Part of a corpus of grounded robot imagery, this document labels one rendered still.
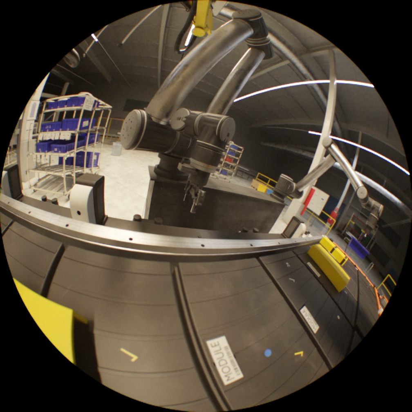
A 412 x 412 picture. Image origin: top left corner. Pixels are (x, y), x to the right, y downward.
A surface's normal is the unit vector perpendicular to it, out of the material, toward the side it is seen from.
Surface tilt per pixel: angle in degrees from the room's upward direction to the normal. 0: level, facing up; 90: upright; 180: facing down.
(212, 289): 0
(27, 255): 0
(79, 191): 39
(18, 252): 0
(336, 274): 90
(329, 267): 90
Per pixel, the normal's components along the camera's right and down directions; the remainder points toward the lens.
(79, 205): 0.33, 0.38
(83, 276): 0.33, -0.86
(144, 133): 0.75, 0.58
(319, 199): -0.85, -0.10
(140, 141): 0.53, 0.84
